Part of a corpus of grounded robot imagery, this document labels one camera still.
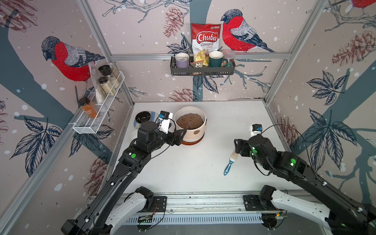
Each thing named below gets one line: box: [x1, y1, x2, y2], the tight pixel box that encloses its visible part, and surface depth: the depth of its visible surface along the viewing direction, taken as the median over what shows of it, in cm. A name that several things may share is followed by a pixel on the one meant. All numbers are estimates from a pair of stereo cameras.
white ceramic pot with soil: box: [174, 105, 208, 143], surface depth 96 cm
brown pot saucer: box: [181, 132, 205, 146], surface depth 97 cm
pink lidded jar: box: [221, 48, 236, 68], surface depth 87 cm
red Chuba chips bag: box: [191, 22, 222, 57], surface depth 81 cm
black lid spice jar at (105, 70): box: [97, 64, 120, 89], surface depth 81 cm
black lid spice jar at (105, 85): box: [98, 76, 117, 96], surface depth 78 cm
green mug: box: [208, 50, 229, 68], surface depth 85 cm
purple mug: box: [175, 52, 190, 69], surface depth 85 cm
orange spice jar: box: [78, 96, 99, 119], surface depth 68 cm
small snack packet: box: [189, 59, 205, 69], surface depth 87 cm
